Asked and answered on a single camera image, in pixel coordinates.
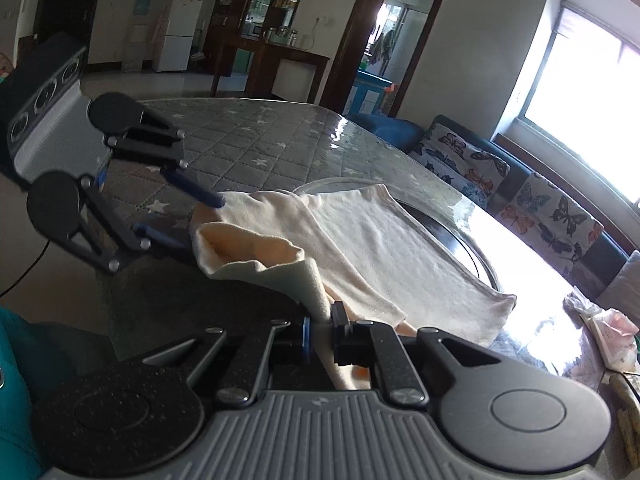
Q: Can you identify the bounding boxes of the blue cabinet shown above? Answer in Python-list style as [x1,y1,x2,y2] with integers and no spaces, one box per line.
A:
[350,70,397,119]

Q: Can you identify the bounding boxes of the grey star quilted table cover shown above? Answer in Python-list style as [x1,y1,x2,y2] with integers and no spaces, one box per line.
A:
[82,97,490,361]

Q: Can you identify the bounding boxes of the cream cloth garment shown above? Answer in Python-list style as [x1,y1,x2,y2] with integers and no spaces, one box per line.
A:
[191,183,517,392]

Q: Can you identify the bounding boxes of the person's teal clothing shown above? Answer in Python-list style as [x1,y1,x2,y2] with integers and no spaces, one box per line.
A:
[0,305,47,480]

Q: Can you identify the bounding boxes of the dark wooden door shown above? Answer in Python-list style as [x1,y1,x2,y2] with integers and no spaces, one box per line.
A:
[32,0,109,68]

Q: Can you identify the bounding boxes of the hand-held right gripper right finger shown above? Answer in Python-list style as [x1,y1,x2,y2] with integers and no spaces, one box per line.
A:
[330,300,505,408]

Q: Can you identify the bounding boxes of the pink tissue packet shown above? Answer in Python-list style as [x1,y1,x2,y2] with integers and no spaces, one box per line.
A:
[589,307,640,367]

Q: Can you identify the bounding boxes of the dark wooden door frame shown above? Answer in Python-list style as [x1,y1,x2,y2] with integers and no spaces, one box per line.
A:
[319,0,457,119]

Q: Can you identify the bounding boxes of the butterfly print cushion cover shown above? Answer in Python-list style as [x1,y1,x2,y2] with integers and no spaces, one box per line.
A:
[410,122,512,211]
[487,172,606,267]

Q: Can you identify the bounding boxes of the grey pillow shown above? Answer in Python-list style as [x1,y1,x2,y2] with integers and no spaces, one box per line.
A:
[594,250,640,327]

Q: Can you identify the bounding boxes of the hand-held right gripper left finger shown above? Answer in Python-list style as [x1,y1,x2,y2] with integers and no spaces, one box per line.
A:
[142,317,314,408]

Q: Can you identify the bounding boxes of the bright window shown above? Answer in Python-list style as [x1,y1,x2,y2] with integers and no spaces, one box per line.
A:
[520,2,640,207]

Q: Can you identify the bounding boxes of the hanging clothes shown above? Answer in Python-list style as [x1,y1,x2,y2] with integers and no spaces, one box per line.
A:
[372,30,397,64]

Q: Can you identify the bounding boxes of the white refrigerator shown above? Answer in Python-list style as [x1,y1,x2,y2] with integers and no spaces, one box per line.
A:
[152,0,207,74]

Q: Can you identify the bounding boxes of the black floor cable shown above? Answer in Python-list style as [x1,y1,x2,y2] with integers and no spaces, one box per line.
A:
[0,239,52,297]

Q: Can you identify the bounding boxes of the dark blue sofa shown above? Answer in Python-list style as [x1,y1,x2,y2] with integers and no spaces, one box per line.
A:
[350,112,640,313]

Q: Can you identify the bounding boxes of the white water dispenser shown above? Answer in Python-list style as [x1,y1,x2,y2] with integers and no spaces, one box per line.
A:
[121,22,152,72]

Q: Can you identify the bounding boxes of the dark wooden cabinet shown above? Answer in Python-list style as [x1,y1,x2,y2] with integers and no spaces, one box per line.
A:
[202,0,332,104]

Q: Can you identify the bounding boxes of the round glass turntable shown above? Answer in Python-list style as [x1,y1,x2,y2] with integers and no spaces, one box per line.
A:
[291,176,501,294]

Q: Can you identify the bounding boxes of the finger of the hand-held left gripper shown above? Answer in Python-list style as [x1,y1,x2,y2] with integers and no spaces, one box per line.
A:
[106,106,227,208]
[64,176,195,274]

